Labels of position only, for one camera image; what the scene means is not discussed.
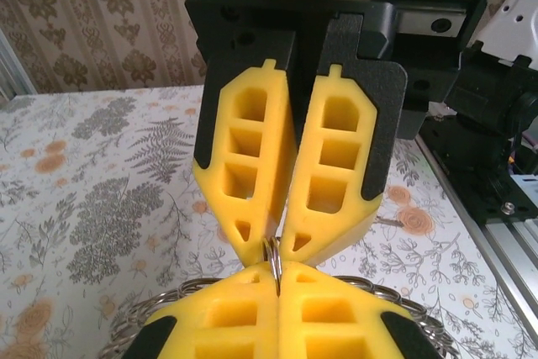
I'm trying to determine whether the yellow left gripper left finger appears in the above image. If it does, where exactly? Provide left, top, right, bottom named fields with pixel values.
left=111, top=261, right=281, bottom=359

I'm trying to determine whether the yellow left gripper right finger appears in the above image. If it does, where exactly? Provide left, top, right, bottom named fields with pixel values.
left=277, top=260, right=432, bottom=359

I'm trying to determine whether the metal keyring chain loop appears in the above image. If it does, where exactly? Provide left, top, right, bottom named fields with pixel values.
left=100, top=235, right=446, bottom=359

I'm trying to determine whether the floral patterned table cover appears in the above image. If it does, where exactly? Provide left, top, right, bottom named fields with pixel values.
left=0, top=84, right=538, bottom=359

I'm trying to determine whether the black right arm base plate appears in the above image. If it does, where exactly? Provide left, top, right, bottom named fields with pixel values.
left=419, top=121, right=538, bottom=225

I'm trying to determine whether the aluminium mounting rail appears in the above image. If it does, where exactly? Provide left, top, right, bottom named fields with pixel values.
left=414, top=135, right=538, bottom=335

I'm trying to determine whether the aluminium frame post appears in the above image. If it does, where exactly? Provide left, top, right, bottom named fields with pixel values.
left=0, top=33, right=37, bottom=102

